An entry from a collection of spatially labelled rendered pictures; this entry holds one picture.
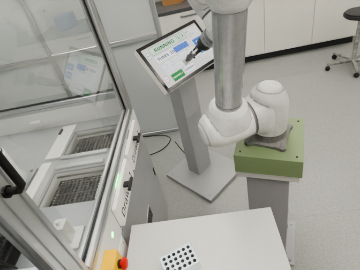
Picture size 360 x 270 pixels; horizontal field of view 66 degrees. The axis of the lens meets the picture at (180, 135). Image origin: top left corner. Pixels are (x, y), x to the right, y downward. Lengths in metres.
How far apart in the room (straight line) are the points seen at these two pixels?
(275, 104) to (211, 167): 1.35
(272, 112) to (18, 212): 0.91
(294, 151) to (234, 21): 0.67
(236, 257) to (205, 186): 1.24
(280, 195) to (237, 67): 0.78
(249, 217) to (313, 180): 1.24
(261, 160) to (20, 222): 0.92
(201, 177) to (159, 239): 1.23
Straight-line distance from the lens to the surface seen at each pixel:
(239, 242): 1.10
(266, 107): 1.14
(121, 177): 1.20
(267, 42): 4.04
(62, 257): 0.81
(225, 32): 0.83
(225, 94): 0.97
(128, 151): 1.33
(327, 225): 2.11
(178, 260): 1.06
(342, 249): 2.03
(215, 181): 2.27
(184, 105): 1.91
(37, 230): 0.73
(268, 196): 1.49
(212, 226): 1.15
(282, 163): 1.24
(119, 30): 2.52
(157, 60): 1.70
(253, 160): 1.25
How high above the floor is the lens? 1.71
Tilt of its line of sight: 37 degrees down
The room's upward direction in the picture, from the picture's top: 14 degrees counter-clockwise
